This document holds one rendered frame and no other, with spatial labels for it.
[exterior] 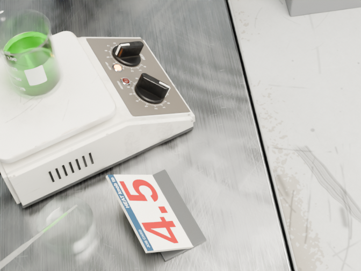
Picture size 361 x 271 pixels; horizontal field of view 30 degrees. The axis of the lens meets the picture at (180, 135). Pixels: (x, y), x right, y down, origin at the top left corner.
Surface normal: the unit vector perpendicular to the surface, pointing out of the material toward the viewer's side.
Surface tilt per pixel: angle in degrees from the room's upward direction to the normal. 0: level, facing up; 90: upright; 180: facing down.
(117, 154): 90
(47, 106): 0
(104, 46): 30
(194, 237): 0
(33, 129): 0
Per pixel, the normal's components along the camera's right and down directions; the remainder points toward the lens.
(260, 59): -0.05, -0.55
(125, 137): 0.47, 0.73
